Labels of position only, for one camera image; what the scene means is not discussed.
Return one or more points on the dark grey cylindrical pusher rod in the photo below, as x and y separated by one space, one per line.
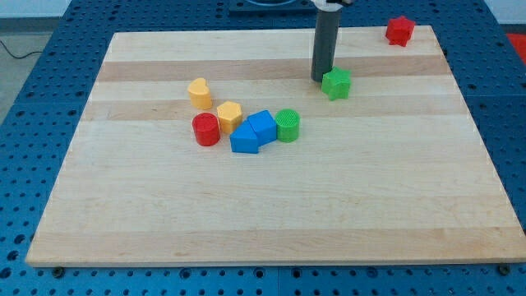
326 32

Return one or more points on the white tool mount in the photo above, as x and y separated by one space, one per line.
331 5

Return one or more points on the green star block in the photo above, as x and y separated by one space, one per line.
336 83

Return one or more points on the red star block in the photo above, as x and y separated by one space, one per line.
399 30

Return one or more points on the green cylinder block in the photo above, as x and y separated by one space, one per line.
287 123

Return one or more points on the blue cube block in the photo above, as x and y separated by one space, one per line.
264 126

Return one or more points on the yellow hexagon block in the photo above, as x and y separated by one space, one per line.
230 116

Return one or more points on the blue pentagon block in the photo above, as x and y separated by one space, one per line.
244 139

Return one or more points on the yellow heart block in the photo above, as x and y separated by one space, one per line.
199 94

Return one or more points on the red cylinder block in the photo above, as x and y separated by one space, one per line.
206 129

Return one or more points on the light wooden board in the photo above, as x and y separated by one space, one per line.
397 173

